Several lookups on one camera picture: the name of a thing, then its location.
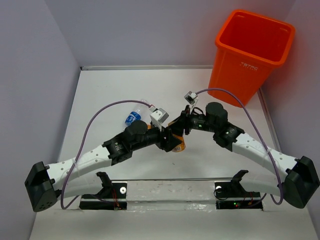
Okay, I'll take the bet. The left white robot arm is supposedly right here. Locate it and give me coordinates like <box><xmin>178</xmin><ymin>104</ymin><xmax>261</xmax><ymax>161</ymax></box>
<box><xmin>24</xmin><ymin>120</ymin><xmax>181</xmax><ymax>213</ymax></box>

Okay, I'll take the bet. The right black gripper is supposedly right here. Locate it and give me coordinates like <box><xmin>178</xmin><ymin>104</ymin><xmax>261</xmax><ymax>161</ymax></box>
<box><xmin>167</xmin><ymin>105</ymin><xmax>217</xmax><ymax>137</ymax></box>

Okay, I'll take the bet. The purple cable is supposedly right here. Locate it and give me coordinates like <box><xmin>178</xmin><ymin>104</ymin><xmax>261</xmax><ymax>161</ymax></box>
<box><xmin>60</xmin><ymin>100</ymin><xmax>156</xmax><ymax>210</ymax></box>
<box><xmin>196</xmin><ymin>88</ymin><xmax>285</xmax><ymax>205</ymax></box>

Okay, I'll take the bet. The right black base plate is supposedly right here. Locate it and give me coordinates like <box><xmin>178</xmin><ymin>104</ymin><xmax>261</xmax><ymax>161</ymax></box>
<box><xmin>213</xmin><ymin>181</ymin><xmax>263</xmax><ymax>210</ymax></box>

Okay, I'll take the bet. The blue-label bottle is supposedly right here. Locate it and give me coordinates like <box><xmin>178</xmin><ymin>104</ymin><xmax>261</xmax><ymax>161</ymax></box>
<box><xmin>124</xmin><ymin>99</ymin><xmax>149</xmax><ymax>127</ymax></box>

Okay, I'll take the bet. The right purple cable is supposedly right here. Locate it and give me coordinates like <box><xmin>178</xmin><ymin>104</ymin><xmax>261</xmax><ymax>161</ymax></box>
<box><xmin>196</xmin><ymin>88</ymin><xmax>285</xmax><ymax>205</ymax></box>

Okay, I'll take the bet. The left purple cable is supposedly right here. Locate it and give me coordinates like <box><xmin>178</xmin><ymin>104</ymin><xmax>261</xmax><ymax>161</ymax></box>
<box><xmin>60</xmin><ymin>100</ymin><xmax>156</xmax><ymax>210</ymax></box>

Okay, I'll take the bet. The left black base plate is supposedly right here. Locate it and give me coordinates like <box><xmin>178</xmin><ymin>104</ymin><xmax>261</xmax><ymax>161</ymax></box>
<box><xmin>79</xmin><ymin>181</ymin><xmax>128</xmax><ymax>211</ymax></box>

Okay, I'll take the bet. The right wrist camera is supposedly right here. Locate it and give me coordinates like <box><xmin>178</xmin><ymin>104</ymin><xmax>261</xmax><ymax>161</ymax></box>
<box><xmin>184</xmin><ymin>91</ymin><xmax>198</xmax><ymax>111</ymax></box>

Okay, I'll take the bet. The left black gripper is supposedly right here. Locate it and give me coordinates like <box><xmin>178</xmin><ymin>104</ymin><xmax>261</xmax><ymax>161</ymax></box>
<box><xmin>130</xmin><ymin>121</ymin><xmax>181</xmax><ymax>152</ymax></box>

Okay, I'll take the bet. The orange juice bottle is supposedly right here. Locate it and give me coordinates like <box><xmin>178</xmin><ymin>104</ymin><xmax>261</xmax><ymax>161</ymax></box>
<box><xmin>172</xmin><ymin>135</ymin><xmax>186</xmax><ymax>153</ymax></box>

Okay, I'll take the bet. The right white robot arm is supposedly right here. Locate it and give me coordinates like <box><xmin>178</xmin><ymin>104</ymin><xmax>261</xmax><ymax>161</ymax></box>
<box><xmin>169</xmin><ymin>102</ymin><xmax>320</xmax><ymax>209</ymax></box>

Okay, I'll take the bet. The orange plastic bin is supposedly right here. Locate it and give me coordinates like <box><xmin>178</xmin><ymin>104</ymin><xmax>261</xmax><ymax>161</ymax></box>
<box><xmin>208</xmin><ymin>9</ymin><xmax>296</xmax><ymax>107</ymax></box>

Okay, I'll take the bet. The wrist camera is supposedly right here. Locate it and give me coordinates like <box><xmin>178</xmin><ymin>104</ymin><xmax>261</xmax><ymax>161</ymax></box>
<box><xmin>184</xmin><ymin>91</ymin><xmax>198</xmax><ymax>111</ymax></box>
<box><xmin>149</xmin><ymin>108</ymin><xmax>169</xmax><ymax>131</ymax></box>

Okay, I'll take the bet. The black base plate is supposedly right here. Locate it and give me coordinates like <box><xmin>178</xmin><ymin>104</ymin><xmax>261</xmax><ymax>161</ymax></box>
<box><xmin>79</xmin><ymin>181</ymin><xmax>128</xmax><ymax>211</ymax></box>
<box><xmin>213</xmin><ymin>181</ymin><xmax>263</xmax><ymax>210</ymax></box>

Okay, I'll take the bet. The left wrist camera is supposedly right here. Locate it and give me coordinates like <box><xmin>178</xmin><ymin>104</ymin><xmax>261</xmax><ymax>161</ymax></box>
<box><xmin>149</xmin><ymin>108</ymin><xmax>169</xmax><ymax>131</ymax></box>

